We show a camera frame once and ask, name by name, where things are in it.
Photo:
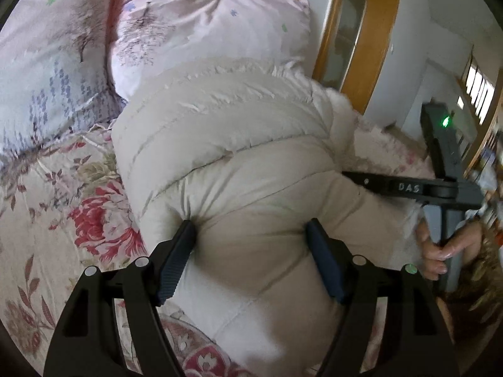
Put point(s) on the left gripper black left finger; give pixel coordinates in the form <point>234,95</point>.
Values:
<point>86,340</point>

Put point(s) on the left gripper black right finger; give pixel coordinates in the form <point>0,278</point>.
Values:
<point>391,324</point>

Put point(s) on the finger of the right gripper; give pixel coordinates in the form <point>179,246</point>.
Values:
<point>428,191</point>

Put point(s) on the person's right hand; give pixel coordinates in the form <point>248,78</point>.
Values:
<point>466,243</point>

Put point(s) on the gold shiny jacket sleeve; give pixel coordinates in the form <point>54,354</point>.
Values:
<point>480,285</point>

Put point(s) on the floral bed quilt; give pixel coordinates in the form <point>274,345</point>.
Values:
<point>64,208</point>

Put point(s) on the wooden framed door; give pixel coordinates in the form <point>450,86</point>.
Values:
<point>351,41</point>

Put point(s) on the left lavender print pillow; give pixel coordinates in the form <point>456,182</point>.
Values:
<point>54,72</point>

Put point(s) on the right pink tree-print pillow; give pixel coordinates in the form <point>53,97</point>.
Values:
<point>152,36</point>

